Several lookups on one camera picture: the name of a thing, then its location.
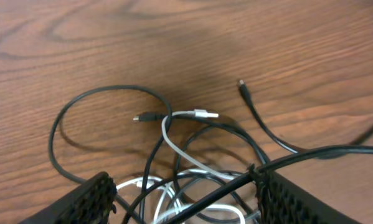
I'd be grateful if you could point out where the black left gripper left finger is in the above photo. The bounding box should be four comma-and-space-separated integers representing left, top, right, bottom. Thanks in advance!
20, 172, 117, 224

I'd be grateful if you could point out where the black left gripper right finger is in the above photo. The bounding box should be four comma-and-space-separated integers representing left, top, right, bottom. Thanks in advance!
249, 166, 358, 224

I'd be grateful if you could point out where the black cable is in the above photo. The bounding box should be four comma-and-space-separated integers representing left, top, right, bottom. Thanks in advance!
47, 78, 373, 224

